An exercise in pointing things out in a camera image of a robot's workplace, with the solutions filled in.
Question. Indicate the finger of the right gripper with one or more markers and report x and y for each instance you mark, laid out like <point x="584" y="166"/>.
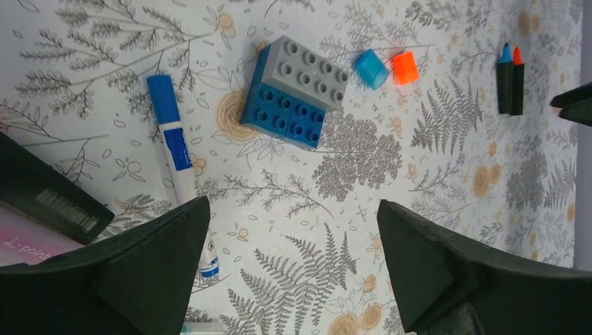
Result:
<point x="575" y="104"/>

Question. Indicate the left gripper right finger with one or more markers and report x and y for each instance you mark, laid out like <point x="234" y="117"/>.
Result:
<point x="447" y="283"/>

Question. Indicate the blue grey toy brick block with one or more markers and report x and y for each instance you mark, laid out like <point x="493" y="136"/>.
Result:
<point x="291" y="91"/>

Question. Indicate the light pink pen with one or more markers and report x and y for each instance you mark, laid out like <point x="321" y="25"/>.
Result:
<point x="24" y="241"/>

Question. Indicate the light blue pen cap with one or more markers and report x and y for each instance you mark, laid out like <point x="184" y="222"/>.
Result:
<point x="371" y="69"/>

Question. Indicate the orange highlighter black body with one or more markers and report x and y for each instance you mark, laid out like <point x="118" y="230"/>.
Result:
<point x="518" y="83"/>

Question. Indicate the floral patterned table mat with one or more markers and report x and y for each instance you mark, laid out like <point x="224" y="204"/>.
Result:
<point x="295" y="229"/>

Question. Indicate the black barcode pen package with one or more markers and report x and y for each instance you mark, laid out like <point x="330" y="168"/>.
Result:
<point x="31" y="186"/>

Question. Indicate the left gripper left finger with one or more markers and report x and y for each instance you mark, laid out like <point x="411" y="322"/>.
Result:
<point x="137" y="282"/>

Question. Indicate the orange pen cap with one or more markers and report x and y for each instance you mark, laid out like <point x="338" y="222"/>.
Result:
<point x="405" y="68"/>

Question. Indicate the blue highlighter black body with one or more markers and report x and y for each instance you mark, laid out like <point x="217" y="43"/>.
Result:
<point x="504" y="80"/>

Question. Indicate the blue white whiteboard marker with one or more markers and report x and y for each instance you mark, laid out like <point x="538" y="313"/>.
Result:
<point x="170" y="126"/>

